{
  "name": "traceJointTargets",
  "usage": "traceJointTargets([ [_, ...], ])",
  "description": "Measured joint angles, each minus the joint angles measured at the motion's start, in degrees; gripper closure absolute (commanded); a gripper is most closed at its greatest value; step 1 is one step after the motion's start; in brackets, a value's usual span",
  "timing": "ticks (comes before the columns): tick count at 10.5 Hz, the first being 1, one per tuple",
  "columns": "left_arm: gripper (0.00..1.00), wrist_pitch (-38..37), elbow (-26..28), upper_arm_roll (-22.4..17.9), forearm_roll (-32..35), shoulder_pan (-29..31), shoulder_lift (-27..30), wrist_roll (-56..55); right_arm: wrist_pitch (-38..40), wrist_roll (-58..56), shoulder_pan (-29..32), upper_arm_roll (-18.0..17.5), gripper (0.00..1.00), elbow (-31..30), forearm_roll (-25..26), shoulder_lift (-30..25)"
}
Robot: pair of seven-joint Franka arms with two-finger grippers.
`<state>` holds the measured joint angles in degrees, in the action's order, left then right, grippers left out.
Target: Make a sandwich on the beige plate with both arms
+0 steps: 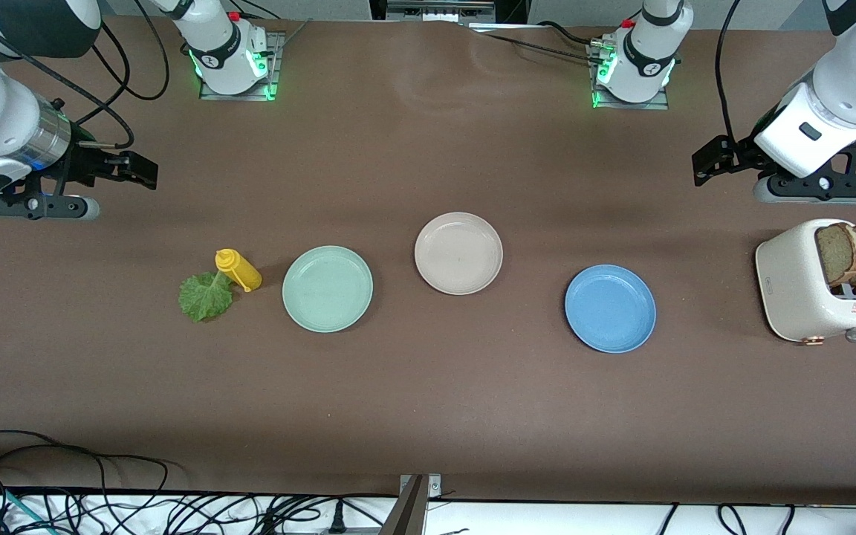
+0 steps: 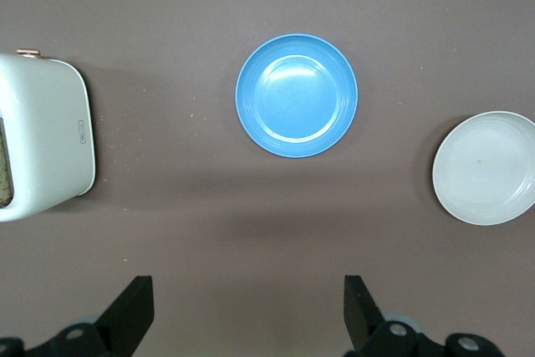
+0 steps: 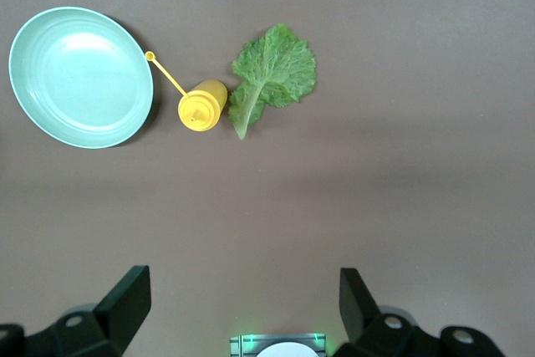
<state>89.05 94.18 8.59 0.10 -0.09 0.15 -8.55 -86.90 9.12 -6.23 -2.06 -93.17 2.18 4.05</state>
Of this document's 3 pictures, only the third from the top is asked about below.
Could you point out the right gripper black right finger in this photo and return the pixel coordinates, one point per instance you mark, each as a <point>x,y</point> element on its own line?
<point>376,336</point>

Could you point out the green lettuce leaf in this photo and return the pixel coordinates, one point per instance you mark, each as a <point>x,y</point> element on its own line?
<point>276,68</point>

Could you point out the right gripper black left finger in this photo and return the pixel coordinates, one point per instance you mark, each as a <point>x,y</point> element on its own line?
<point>83,332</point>

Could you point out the mint green plate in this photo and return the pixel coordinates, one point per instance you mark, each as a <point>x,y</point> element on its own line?
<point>81,77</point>

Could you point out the yellow mustard squeeze bottle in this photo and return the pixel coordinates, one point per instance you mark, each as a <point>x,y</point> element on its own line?
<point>202,108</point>

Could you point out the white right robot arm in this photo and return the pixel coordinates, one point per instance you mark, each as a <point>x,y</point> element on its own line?
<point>286,352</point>

